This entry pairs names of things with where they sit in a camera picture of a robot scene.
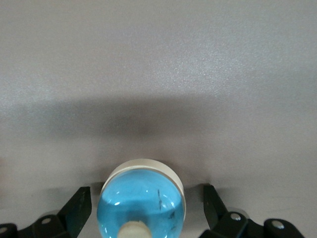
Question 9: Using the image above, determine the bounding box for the blue dome call bell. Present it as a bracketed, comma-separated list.
[96, 158, 186, 238]

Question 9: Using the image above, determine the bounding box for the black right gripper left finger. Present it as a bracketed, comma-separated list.
[0, 186, 93, 238]

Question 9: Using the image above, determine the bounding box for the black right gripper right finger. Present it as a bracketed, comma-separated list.
[198, 184, 304, 238]

